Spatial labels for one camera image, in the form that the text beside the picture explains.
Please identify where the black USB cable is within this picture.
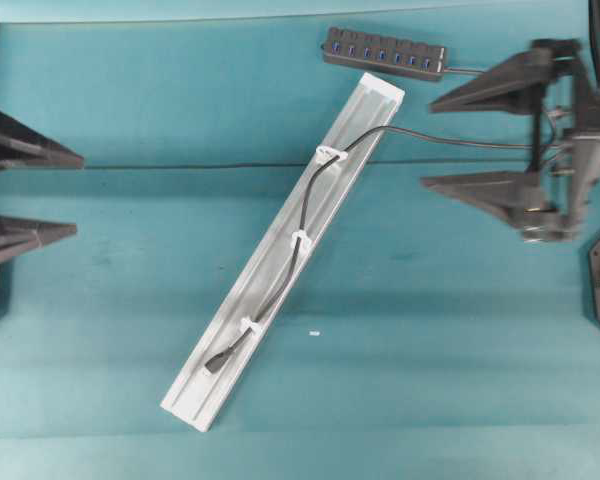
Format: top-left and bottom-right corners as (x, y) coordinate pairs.
(203, 124), (571, 375)

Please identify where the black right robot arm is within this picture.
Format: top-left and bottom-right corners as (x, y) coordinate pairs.
(421, 1), (600, 242)

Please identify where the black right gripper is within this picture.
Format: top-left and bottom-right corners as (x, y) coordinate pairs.
(420, 39), (600, 242)

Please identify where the silver aluminium rail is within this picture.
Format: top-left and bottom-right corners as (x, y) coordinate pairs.
(161, 73), (406, 432)

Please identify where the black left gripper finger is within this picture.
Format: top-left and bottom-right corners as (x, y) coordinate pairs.
(0, 111), (84, 170)
(0, 216), (77, 264)

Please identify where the white ring near hub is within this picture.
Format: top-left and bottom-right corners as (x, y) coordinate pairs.
(314, 144), (349, 166)

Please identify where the teal table cloth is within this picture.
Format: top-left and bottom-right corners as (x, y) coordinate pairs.
(0, 20), (600, 438)

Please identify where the black USB hub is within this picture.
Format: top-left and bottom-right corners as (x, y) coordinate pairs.
(321, 27), (449, 82)

